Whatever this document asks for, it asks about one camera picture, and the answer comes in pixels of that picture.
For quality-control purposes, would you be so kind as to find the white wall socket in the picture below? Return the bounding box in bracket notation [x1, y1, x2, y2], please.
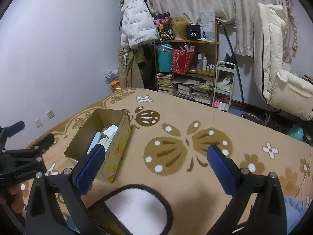
[47, 110, 55, 119]
[34, 119, 42, 128]

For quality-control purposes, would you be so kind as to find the white tv remote control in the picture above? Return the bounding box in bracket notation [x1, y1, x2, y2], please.
[86, 132, 102, 155]

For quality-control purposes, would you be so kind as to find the wooden bookshelf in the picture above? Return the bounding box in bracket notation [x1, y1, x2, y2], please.
[154, 21, 219, 106]

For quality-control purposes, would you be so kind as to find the teal bag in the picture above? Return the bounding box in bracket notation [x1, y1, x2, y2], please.
[156, 43, 173, 73]

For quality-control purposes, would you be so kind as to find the teal round object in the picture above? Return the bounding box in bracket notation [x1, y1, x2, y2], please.
[286, 124, 304, 141]

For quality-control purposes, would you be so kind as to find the left hand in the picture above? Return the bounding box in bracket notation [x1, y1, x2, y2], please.
[1, 184, 24, 214]

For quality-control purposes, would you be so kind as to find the red gift bag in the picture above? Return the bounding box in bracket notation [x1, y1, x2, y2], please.
[172, 45, 195, 75]

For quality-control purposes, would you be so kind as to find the upper white wall socket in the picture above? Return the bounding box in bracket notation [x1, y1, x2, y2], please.
[47, 110, 55, 119]

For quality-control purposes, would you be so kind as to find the black box with 40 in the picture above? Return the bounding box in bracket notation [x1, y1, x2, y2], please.
[186, 24, 201, 40]

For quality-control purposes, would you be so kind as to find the beige patterned carpet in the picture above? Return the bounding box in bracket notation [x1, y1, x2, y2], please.
[43, 89, 312, 234]

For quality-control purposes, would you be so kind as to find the floral curtain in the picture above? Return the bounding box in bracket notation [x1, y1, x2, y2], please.
[148, 0, 298, 63]

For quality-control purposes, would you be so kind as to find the lower white wall socket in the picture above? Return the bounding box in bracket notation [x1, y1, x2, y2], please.
[34, 119, 42, 128]

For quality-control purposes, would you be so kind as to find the stack of books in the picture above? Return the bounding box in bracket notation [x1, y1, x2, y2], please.
[156, 73, 176, 95]

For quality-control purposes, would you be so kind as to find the white charger block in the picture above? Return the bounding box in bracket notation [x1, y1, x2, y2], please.
[101, 124, 118, 138]

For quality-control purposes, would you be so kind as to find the brown cardboard box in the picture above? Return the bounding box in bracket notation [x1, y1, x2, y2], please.
[64, 108, 132, 183]

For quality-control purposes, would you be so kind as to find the cream coat on chair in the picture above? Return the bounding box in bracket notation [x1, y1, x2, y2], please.
[254, 3, 312, 121]

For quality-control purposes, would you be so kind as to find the white puffer jacket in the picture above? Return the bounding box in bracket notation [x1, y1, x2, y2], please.
[121, 0, 159, 50]

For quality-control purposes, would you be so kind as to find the white metal trolley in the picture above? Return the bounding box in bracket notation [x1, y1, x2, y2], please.
[212, 61, 236, 112]

